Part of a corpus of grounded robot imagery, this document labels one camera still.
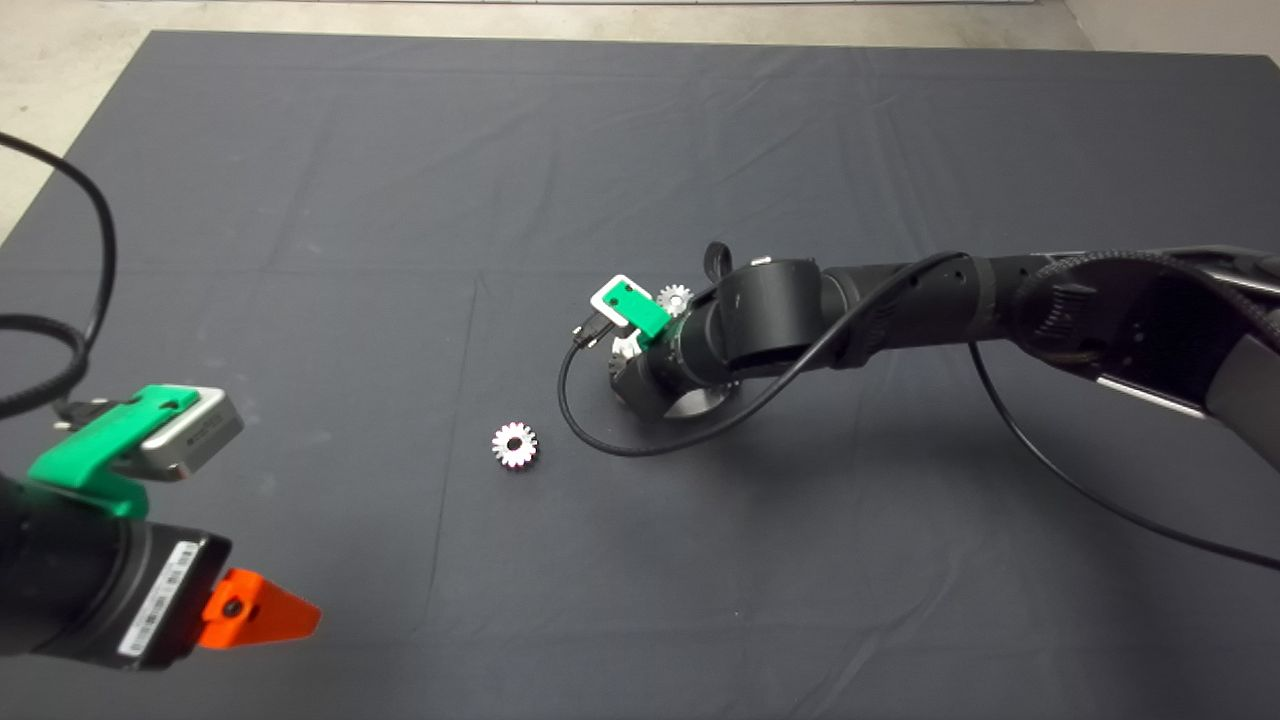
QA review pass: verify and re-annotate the braided black right arm cable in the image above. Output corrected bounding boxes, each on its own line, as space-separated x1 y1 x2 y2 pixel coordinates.
1010 248 1280 346

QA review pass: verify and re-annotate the green left camera mount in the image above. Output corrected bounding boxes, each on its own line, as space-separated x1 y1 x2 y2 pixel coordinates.
27 385 201 519

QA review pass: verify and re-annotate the round metal plate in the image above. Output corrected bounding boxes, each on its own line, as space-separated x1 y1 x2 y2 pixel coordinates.
610 340 743 421

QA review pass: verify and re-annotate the dark grey table cloth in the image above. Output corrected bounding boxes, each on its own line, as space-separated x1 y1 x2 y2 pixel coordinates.
0 30 1280 720

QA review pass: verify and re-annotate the black right camera cable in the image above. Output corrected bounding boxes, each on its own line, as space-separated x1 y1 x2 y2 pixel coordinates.
558 250 1280 573

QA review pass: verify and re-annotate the green right camera mount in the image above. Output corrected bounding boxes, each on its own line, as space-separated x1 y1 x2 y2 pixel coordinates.
603 281 673 341

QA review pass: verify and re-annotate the thin black left camera cable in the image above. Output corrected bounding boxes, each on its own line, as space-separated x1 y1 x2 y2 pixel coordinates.
0 130 118 401

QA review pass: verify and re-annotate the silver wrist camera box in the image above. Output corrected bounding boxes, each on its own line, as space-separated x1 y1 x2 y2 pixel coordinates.
135 387 245 481
589 274 651 331

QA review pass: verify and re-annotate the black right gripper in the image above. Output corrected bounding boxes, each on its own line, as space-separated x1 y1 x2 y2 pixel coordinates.
612 335 701 423

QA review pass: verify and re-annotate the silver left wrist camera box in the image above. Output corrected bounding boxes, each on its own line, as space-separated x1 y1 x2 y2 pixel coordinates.
135 387 245 481

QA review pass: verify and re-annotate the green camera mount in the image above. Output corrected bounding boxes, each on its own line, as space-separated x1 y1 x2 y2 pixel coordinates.
27 385 201 519
603 281 673 341

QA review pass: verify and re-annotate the braided black left arm cable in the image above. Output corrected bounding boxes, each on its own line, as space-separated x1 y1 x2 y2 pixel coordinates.
0 315 91 421

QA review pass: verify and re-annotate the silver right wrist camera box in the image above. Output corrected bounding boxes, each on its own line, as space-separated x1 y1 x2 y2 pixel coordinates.
589 274 651 331

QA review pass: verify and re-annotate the braided black arm cable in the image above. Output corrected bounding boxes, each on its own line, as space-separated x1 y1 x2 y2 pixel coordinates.
0 315 91 421
1010 248 1280 346

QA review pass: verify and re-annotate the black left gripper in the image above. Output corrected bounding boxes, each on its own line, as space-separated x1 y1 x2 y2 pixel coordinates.
105 525 323 671

